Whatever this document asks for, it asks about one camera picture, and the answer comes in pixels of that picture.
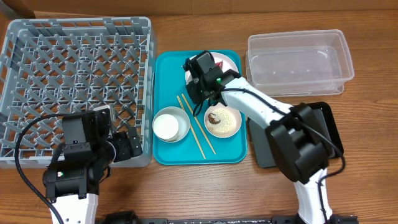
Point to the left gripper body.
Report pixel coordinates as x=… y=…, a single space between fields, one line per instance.
x=123 y=150

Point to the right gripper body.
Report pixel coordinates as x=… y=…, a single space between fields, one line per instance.
x=193 y=83

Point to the large white plate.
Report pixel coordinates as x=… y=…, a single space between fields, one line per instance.
x=227 y=64

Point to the brown food scrap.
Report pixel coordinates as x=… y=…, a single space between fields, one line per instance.
x=213 y=119

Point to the small white dish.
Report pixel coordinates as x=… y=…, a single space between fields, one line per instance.
x=230 y=124

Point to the grey bowl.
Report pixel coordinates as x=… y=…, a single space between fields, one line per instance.
x=182 y=118

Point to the red snack wrapper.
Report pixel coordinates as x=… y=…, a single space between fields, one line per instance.
x=220 y=64

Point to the white paper cup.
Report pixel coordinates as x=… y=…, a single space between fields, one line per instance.
x=166 y=127

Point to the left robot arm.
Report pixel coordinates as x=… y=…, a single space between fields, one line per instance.
x=91 y=144

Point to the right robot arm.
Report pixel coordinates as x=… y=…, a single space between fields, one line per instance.
x=302 y=138

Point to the right wooden chopstick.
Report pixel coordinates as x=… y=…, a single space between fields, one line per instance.
x=199 y=125

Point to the wooden chopstick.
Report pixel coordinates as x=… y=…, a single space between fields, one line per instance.
x=199 y=125
x=191 y=128

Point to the left wooden chopstick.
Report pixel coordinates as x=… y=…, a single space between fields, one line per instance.
x=191 y=128

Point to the teal serving tray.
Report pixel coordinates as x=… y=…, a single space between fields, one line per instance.
x=170 y=82

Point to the black tray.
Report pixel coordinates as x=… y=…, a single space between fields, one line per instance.
x=261 y=147

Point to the clear plastic bin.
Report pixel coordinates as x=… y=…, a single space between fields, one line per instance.
x=299 y=63

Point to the grey plastic dish rack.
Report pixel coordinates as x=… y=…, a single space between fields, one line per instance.
x=56 y=66

